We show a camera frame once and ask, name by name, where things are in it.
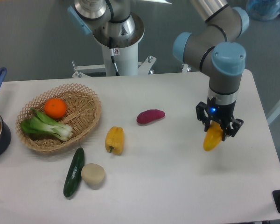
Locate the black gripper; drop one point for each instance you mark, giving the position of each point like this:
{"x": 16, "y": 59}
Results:
{"x": 222, "y": 114}

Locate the yellow mango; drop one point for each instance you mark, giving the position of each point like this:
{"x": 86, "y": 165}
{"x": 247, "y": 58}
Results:
{"x": 213, "y": 136}

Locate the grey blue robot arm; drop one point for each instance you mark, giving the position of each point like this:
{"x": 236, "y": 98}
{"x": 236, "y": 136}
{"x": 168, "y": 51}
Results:
{"x": 213, "y": 52}

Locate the purple sweet potato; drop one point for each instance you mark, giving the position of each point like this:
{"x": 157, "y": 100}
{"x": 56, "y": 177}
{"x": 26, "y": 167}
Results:
{"x": 150, "y": 116}

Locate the yellow bell pepper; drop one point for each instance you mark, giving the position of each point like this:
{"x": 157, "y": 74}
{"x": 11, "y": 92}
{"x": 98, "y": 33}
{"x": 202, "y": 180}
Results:
{"x": 114, "y": 141}

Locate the blue plastic bag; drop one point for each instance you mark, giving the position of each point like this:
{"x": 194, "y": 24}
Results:
{"x": 263, "y": 10}

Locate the beige round potato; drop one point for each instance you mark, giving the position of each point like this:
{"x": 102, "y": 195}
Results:
{"x": 92, "y": 173}

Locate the woven wicker basket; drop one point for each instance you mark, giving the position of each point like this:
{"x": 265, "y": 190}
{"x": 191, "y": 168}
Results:
{"x": 83, "y": 114}

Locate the green cucumber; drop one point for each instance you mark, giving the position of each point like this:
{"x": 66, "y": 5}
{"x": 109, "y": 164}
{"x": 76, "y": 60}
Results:
{"x": 73, "y": 177}

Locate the orange tangerine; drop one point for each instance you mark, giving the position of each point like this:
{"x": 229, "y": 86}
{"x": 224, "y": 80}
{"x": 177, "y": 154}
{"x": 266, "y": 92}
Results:
{"x": 55, "y": 108}

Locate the green bok choy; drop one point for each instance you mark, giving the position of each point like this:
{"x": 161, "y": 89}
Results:
{"x": 40, "y": 123}

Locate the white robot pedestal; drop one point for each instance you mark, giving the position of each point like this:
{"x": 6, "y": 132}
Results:
{"x": 119, "y": 44}

